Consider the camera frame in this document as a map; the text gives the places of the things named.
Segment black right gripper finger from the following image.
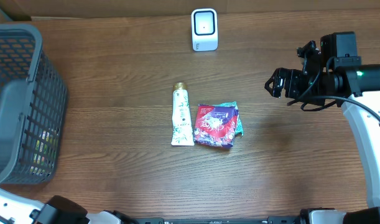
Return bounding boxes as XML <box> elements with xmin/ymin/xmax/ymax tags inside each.
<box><xmin>267</xmin><ymin>87</ymin><xmax>285</xmax><ymax>98</ymax></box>
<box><xmin>264</xmin><ymin>68</ymin><xmax>285</xmax><ymax>89</ymax></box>

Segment teal wet wipes packet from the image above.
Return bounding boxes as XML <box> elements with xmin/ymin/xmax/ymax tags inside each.
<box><xmin>218</xmin><ymin>101</ymin><xmax>244</xmax><ymax>136</ymax></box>

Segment red purple snack packet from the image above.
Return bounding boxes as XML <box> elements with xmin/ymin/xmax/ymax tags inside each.
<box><xmin>194</xmin><ymin>105</ymin><xmax>239</xmax><ymax>148</ymax></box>

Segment white cream tube gold cap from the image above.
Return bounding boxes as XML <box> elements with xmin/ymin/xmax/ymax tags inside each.
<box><xmin>171</xmin><ymin>82</ymin><xmax>195</xmax><ymax>146</ymax></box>

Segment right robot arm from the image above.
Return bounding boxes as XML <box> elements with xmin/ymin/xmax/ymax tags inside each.
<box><xmin>264</xmin><ymin>32</ymin><xmax>380</xmax><ymax>224</ymax></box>

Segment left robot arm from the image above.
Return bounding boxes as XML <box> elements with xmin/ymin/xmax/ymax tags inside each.
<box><xmin>0</xmin><ymin>188</ymin><xmax>139</xmax><ymax>224</ymax></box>

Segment white barcode scanner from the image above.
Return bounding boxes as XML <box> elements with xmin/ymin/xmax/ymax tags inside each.
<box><xmin>191</xmin><ymin>8</ymin><xmax>218</xmax><ymax>52</ymax></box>

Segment grey plastic mesh basket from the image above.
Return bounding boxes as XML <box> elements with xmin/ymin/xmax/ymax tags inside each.
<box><xmin>0</xmin><ymin>24</ymin><xmax>69</xmax><ymax>184</ymax></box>

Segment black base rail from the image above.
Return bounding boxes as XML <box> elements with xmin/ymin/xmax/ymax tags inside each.
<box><xmin>133</xmin><ymin>216</ymin><xmax>357</xmax><ymax>224</ymax></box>

